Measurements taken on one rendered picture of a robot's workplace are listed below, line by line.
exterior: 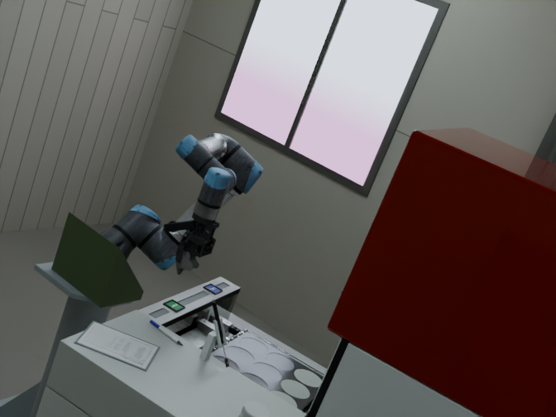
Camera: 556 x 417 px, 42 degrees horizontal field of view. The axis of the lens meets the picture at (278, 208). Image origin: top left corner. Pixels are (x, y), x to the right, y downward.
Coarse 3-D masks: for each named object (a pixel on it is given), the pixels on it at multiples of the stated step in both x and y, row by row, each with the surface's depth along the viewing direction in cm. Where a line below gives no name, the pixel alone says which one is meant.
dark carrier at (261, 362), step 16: (240, 336) 249; (240, 352) 238; (256, 352) 242; (272, 352) 246; (240, 368) 228; (256, 368) 232; (272, 368) 236; (288, 368) 240; (304, 368) 244; (272, 384) 227; (304, 384) 234; (304, 400) 224
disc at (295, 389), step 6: (282, 384) 229; (288, 384) 230; (294, 384) 232; (300, 384) 233; (288, 390) 227; (294, 390) 228; (300, 390) 230; (306, 390) 231; (294, 396) 224; (300, 396) 226; (306, 396) 227
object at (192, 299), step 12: (192, 288) 256; (228, 288) 268; (168, 300) 240; (180, 300) 244; (192, 300) 248; (204, 300) 250; (144, 312) 227; (156, 312) 231; (168, 312) 233; (180, 312) 236
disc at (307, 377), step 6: (294, 372) 239; (300, 372) 241; (306, 372) 242; (312, 372) 244; (300, 378) 237; (306, 378) 238; (312, 378) 240; (318, 378) 241; (306, 384) 235; (312, 384) 236; (318, 384) 238
